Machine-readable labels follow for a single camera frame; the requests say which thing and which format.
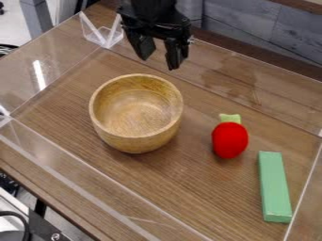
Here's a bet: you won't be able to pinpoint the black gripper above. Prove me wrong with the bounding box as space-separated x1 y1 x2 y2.
118 4 191 71

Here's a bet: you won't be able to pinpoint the red plush fruit green leaf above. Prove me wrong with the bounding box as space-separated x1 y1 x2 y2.
211 113 249 159

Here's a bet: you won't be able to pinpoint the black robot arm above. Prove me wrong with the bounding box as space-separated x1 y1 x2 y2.
118 0 193 71

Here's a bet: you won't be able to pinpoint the light wooden bowl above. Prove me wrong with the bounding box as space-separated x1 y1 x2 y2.
88 73 183 153

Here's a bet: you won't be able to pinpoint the clear acrylic tray walls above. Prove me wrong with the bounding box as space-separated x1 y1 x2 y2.
0 6 322 241

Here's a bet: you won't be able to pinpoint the green rectangular block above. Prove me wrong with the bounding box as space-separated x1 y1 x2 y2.
258 151 293 223

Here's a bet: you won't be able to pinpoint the black clamp under table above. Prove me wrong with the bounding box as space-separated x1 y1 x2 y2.
0 170 74 241

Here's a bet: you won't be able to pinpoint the clear acrylic corner bracket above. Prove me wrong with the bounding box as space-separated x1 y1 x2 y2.
79 11 124 49

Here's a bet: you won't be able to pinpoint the grey post in background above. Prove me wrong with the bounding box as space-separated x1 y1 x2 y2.
19 0 54 39

